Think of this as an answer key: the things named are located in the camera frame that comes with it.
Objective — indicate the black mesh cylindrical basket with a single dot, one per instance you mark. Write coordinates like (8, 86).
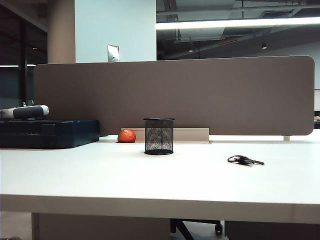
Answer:
(159, 140)

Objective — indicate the orange round fruit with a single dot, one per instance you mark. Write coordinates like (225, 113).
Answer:
(126, 136)

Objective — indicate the brown fabric desk divider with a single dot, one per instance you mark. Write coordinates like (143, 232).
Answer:
(200, 95)

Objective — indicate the dark blue plastic case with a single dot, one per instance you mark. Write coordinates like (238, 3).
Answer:
(50, 133)

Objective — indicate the black office chair base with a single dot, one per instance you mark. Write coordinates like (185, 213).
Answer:
(183, 228)

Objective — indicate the beige desk leg panel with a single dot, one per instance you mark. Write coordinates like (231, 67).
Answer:
(100, 227)

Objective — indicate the long ceiling light strip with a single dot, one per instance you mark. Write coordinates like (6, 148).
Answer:
(237, 23)

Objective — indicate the white and grey handheld device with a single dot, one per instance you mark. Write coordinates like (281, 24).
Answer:
(27, 112)

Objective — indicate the dark under-desk cabinet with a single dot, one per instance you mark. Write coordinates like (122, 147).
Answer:
(272, 231)

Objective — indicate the white monitor screen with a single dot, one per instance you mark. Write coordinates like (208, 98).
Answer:
(317, 100)

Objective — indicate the silver wall switch plate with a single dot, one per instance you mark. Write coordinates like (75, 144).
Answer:
(113, 53)

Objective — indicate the white divider mounting bracket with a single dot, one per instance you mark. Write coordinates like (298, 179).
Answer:
(286, 138)

